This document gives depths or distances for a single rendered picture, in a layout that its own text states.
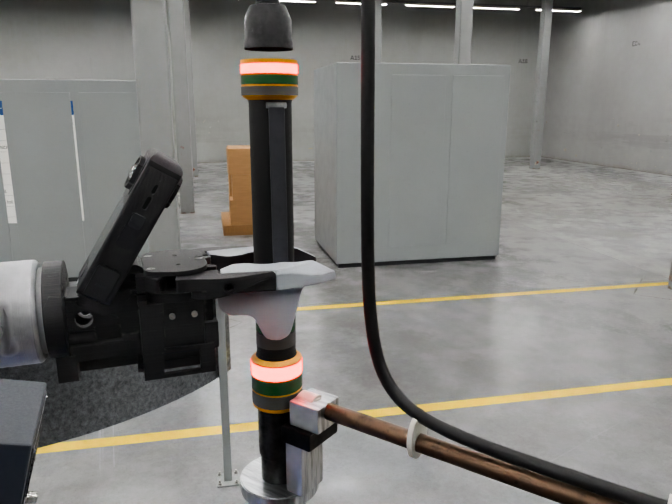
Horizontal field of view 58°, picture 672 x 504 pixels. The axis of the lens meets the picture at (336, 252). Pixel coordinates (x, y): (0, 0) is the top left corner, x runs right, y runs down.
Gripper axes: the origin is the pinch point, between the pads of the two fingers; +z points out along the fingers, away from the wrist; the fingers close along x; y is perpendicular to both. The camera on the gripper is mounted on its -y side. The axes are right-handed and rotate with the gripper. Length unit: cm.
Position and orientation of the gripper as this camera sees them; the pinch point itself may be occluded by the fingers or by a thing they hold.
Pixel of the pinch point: (309, 259)
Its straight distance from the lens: 50.0
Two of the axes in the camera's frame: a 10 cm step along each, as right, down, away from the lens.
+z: 9.4, -0.8, 3.3
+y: 0.0, 9.7, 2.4
